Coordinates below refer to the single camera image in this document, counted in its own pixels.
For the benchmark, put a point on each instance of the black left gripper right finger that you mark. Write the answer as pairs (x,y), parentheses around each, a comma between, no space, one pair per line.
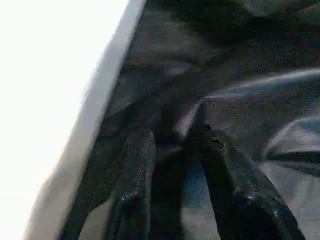
(245,200)

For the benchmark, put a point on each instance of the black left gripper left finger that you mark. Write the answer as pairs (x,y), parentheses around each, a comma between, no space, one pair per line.
(135,190)

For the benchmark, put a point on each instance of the white plastic table top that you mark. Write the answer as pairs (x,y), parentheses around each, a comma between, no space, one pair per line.
(50,100)

